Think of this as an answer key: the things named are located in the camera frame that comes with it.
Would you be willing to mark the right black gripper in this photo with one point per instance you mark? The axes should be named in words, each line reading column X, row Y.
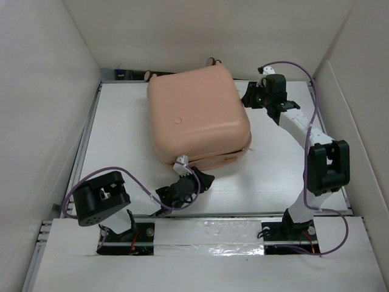
column 248, row 98

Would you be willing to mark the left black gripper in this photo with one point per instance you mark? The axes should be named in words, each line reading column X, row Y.
column 205, row 180

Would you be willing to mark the pink hard-shell suitcase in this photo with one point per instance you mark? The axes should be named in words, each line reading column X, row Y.
column 198, row 114

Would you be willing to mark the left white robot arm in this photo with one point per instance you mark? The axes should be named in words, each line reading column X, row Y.
column 102, row 194

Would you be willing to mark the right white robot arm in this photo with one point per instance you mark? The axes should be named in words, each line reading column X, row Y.
column 326, row 168

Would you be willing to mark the background electronics box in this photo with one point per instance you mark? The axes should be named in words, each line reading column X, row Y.
column 120, row 74

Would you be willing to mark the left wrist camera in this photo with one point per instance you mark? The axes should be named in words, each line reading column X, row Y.
column 181, row 165

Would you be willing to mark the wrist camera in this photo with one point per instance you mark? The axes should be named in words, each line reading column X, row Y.
column 264, row 71
column 181, row 165

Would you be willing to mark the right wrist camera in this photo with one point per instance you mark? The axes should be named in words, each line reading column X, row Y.
column 264, row 71

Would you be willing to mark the aluminium rail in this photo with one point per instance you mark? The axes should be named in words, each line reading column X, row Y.
column 200, row 231

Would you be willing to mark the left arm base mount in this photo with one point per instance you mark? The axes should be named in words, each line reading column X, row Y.
column 138, row 240

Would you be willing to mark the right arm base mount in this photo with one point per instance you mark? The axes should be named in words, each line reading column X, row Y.
column 286, row 238

